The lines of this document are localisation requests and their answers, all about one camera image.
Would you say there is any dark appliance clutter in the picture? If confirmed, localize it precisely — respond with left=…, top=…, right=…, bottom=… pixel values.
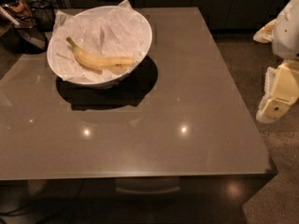
left=0, top=0, right=55, bottom=54

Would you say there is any white bowl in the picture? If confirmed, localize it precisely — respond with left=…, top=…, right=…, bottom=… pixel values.
left=46, top=6, right=153, bottom=88

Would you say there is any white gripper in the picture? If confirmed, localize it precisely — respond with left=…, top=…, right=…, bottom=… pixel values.
left=253, top=0, right=299, bottom=123

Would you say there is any white paper towel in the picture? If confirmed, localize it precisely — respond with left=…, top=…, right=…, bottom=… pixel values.
left=51, top=0, right=149, bottom=84

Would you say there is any yellow banana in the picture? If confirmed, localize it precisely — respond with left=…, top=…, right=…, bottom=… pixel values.
left=66, top=37, right=137, bottom=73

